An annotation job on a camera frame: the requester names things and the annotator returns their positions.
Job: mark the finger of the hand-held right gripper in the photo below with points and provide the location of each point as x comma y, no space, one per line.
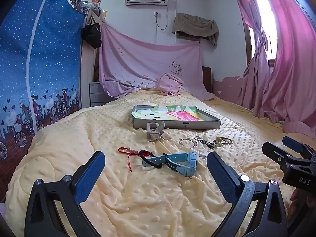
294,142
276,154

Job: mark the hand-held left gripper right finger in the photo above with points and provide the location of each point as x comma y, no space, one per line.
221,175

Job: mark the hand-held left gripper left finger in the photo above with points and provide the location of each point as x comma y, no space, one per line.
89,177

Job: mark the light blue wrist watch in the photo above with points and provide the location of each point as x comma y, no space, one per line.
188,164

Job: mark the silver bangle rings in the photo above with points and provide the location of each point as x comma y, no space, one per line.
184,144

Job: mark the grey hair claw clip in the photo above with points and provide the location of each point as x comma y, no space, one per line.
151,134

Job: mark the grey shallow tray box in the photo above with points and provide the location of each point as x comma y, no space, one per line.
158,124

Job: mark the person's right hand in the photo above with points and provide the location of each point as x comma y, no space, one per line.
294,202

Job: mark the yellow dotted blanket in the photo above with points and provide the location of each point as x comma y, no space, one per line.
148,202

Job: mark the grey drawer cabinet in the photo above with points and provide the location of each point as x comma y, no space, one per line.
97,95

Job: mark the colourful painted paper sheet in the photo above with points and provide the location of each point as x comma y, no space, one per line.
163,114

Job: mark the brown wooden headboard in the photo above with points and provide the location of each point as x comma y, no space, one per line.
206,77

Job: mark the wooden wardrobe side panel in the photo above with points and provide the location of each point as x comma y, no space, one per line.
87,74

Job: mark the pink crumpled towel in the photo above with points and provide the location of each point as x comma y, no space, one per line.
170,84

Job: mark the pink hanging sheet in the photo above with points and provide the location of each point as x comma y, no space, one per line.
138,59

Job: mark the blue printed wardrobe cloth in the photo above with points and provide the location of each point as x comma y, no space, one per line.
37,54

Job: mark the bright window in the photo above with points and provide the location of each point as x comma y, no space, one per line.
267,5

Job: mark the black hanging bag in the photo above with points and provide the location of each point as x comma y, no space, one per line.
91,35

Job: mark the olive hanging cloth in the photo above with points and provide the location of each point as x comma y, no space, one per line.
195,26

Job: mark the clutter pile on wardrobe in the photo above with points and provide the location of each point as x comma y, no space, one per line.
95,9

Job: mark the white wall socket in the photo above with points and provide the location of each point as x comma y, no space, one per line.
156,14

